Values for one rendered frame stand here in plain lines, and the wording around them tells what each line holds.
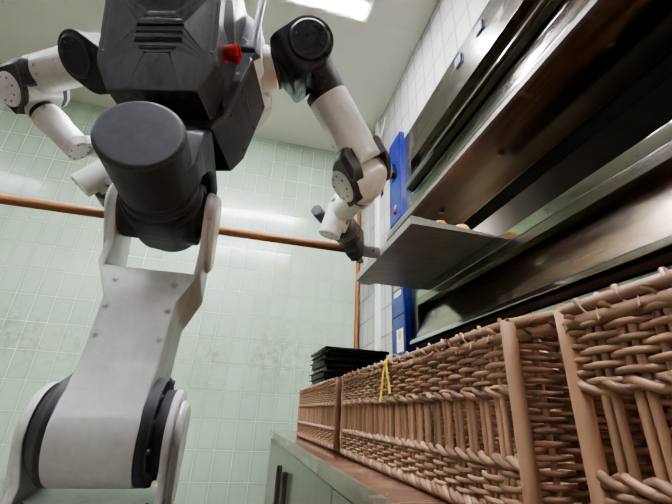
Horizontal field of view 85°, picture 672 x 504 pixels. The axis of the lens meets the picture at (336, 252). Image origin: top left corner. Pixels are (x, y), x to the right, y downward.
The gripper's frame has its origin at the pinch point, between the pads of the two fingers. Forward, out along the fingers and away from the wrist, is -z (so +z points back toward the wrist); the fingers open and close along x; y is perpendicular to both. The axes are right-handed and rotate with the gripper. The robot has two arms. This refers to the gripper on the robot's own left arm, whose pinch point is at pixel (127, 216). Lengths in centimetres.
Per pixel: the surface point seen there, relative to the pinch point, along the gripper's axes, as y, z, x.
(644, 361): 65, 96, 51
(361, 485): 58, 64, 62
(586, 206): 113, 56, 9
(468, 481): 64, 79, 60
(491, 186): 113, 25, -17
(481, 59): 113, 31, -70
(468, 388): 64, 80, 52
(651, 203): 115, 67, 15
